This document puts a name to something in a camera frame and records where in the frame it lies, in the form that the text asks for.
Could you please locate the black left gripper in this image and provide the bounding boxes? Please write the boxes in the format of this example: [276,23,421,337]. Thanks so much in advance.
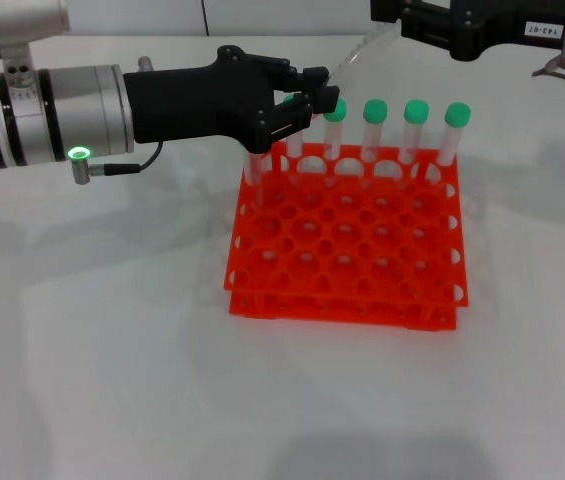
[121,44,340,155]

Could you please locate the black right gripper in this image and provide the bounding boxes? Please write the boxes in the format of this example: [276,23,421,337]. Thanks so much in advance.
[369,0,565,62]

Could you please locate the clear test tube green cap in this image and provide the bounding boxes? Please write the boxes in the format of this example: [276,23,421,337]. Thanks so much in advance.
[322,98,349,186]
[242,149,265,209]
[325,24,403,87]
[362,98,390,189]
[399,99,430,191]
[431,102,472,194]
[281,93,308,184]

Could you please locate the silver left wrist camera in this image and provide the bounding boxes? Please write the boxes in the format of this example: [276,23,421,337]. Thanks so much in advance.
[0,0,72,60]

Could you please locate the orange test tube rack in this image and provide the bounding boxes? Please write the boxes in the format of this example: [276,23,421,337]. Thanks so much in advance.
[223,139,470,332]

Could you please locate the left arm black connector cable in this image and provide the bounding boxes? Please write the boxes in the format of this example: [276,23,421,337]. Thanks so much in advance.
[70,141,165,187]

